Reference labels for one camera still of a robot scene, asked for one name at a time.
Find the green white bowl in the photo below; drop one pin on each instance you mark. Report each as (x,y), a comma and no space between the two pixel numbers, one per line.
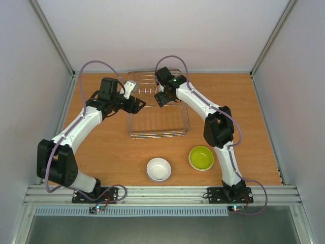
(201,158)

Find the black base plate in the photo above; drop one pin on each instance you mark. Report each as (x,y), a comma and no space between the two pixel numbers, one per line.
(219,195)
(97,196)

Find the left small circuit board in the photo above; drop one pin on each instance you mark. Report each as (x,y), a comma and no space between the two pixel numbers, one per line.
(97,209)

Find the silver wire dish rack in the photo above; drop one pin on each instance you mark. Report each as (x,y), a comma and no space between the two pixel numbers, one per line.
(153,121)

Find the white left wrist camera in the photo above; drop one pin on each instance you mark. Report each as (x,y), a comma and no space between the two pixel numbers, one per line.
(130,86)

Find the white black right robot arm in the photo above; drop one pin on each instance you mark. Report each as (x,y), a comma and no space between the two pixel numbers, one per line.
(218,127)

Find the small circuit board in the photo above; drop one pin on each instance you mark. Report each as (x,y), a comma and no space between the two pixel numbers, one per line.
(97,209)
(236,208)

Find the right small circuit board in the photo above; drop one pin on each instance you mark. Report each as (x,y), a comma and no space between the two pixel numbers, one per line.
(236,208)

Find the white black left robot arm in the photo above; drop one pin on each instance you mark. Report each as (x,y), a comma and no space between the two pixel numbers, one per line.
(56,160)

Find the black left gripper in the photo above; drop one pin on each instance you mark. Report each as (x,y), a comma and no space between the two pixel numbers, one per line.
(136,109)

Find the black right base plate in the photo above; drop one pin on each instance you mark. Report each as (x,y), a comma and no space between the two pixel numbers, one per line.
(219,195)

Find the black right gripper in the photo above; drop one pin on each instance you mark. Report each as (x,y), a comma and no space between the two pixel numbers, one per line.
(162,97)

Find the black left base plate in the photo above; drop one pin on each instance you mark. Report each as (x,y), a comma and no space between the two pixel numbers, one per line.
(97,196)

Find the white bowl front centre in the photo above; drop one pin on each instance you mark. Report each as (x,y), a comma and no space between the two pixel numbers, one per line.
(158,169)

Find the grey slotted cable duct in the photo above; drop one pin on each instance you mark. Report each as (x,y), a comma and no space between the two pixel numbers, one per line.
(133,211)

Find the aluminium front rail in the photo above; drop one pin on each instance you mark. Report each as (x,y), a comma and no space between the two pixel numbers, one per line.
(159,196)

